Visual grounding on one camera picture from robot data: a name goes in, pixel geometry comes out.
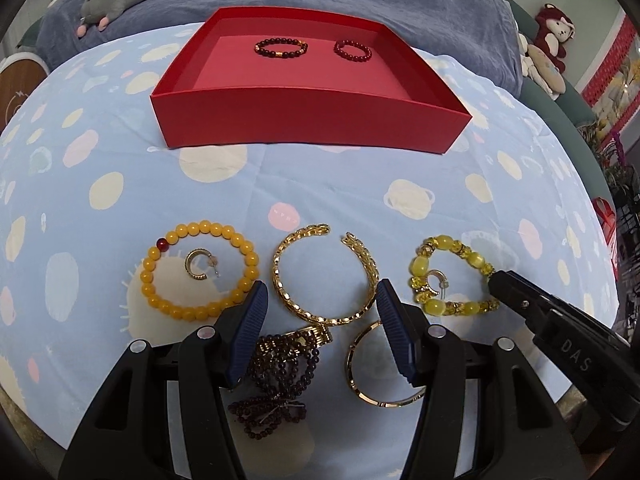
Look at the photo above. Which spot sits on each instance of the gold hoop earring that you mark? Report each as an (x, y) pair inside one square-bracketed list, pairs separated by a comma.
[(192, 260), (431, 276)]

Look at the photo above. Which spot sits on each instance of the white device with wooden disc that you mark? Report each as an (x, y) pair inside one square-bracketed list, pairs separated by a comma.
[(20, 90)]

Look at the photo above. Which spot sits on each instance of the potted plants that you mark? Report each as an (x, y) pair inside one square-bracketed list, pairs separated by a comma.
[(615, 160)]

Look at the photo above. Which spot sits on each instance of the red cardboard box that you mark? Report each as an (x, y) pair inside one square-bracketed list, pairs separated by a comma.
[(300, 120)]

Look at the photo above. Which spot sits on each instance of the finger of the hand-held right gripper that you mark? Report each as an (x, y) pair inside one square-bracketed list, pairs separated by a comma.
[(515, 295)]

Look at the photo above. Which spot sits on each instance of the thin gold bangle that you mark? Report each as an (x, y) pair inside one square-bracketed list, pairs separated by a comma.
[(350, 375)]

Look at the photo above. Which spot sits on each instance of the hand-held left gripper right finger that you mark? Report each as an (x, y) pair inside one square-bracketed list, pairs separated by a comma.
[(395, 330)]

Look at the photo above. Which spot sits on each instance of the cream plush toy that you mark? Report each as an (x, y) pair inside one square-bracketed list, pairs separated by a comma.
[(542, 65)]

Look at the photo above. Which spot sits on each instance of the green sofa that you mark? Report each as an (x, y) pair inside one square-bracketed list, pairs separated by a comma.
[(575, 105)]

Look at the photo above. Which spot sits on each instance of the red monkey plush toy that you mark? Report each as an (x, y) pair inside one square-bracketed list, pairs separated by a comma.
[(547, 35)]

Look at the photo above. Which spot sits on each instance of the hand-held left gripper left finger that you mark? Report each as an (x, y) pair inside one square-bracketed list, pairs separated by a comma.
[(247, 335)]

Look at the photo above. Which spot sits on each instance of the grey plush toy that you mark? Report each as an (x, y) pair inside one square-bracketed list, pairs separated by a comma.
[(115, 0)]

